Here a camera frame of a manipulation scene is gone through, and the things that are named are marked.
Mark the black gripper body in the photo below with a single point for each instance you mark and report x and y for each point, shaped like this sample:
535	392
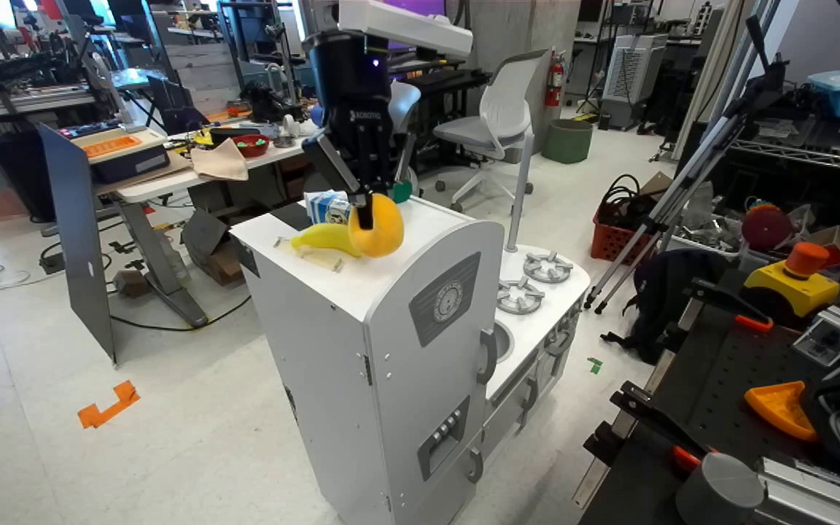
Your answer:
363	106

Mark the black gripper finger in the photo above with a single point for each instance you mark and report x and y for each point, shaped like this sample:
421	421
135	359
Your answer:
388	174
364	208

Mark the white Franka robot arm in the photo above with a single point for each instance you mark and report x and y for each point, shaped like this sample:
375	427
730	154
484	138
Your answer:
405	23

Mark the blue white packet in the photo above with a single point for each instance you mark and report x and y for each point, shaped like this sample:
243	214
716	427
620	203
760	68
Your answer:
325	206

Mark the yellow banana toy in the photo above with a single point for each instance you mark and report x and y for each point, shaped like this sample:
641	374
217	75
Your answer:
321	238

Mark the white grey office chair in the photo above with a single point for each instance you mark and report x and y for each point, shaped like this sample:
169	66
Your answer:
496	133

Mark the red bowl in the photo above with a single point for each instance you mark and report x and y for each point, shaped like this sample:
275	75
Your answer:
248	144

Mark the beige cloth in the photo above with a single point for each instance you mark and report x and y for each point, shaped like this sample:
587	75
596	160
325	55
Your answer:
220	161

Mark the brown cardboard box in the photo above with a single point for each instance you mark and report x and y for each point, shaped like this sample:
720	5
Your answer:
211	249

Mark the white grey toy kitchen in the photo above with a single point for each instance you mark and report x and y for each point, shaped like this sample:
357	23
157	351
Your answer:
392	370

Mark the green waste bin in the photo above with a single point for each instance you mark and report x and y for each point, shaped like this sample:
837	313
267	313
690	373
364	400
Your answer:
567	141

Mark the red fire extinguisher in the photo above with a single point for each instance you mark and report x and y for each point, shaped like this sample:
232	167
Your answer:
555	81

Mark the white work table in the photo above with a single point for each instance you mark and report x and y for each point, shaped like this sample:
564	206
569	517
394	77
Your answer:
162	184

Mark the blue swivel chair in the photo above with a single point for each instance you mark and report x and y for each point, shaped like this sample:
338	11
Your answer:
141	87

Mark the red basket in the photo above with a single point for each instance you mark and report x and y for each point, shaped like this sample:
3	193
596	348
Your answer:
620	233

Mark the black box with orange top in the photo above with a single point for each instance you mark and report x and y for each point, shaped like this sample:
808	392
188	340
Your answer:
119	154

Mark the green floor marker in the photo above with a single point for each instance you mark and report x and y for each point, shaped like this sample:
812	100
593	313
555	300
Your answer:
593	365

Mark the black silver tripod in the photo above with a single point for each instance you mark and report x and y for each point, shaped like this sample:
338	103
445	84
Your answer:
676	200

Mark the dark grey standing panel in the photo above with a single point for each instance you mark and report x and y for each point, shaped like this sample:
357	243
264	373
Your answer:
74	243

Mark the black backpack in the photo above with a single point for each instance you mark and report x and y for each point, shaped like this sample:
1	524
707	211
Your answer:
662	301

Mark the orange floor marker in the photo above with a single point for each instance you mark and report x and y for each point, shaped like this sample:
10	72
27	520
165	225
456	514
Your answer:
108	405

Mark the black orange bar clamp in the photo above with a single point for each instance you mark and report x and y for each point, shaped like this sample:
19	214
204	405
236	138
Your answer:
656	427
736	320

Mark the red round disc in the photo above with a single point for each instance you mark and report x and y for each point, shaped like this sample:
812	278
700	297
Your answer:
764	225

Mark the black workbench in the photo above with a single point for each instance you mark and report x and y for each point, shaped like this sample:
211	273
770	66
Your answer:
713	399

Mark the yellow red emergency stop button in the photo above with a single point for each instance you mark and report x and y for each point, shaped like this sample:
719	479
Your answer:
793	281

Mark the grey cylinder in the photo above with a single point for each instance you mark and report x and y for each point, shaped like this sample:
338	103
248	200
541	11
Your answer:
719	489

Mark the orange triangular block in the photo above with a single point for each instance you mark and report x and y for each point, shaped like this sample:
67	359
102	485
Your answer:
780	409

